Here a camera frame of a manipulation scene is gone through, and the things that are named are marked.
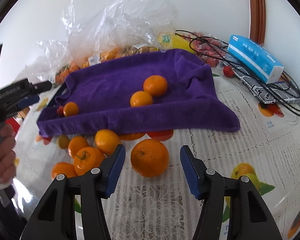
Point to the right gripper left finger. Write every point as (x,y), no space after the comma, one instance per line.
(97,184)

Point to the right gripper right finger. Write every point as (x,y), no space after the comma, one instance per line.
(207,185)

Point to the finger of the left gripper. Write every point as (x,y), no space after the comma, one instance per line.
(40,87)
(27,102)

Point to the orange with stem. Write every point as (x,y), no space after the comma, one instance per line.
(86,159)

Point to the small orange mandarin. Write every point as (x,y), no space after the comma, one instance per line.
(76,144)

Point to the small yellowish fruit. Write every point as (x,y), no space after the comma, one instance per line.
(63,142)

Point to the large orange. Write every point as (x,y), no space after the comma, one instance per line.
(149,158)

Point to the person's left hand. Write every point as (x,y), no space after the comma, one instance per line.
(7,155)

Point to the red paper bag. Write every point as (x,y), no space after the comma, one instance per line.
(15,125)

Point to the small red fruit on towel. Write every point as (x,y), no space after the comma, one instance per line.
(60,111)

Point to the clear bag of oranges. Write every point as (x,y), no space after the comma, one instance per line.
(55,65)

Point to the small orange on towel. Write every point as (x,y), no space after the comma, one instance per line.
(70,109)

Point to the purple towel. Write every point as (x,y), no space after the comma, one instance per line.
(102,93)

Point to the orange on towel front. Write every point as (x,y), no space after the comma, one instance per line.
(141,98)

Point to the large clear plastic bag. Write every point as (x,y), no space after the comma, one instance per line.
(98,26)

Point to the orange on towel back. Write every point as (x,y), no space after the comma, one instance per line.
(155,85)

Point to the loose red cherry tomato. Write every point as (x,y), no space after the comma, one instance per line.
(228,72)

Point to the patterned grey pouch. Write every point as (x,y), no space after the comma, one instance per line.
(268,94)

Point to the bag of red tomatoes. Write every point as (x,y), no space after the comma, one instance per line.
(208,48)

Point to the blue tissue pack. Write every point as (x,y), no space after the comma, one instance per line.
(264,65)

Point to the yellow fruit package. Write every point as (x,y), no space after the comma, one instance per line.
(169,41)

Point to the brown wooden door frame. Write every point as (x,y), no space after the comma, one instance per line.
(257,21)

